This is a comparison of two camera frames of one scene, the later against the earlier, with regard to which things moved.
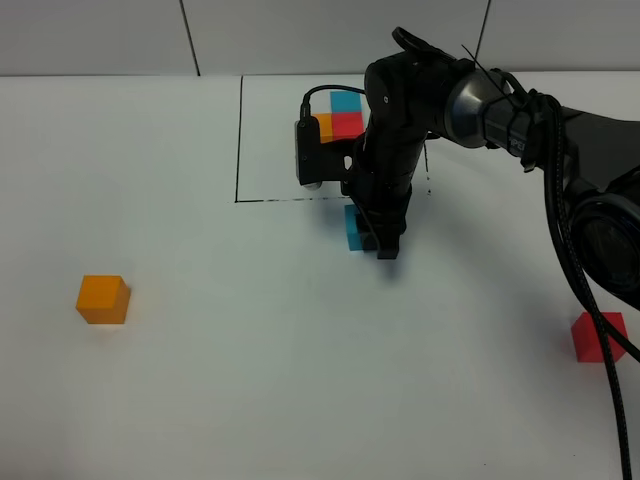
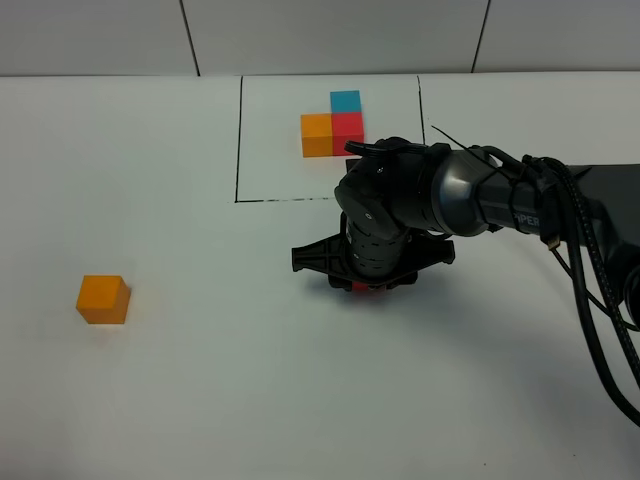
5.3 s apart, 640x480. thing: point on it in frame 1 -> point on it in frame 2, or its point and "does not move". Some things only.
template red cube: (347, 125) does not move
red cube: (587, 340) -> (360, 286)
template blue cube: (346, 102) does not move
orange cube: (103, 299) does not move
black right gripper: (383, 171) -> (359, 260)
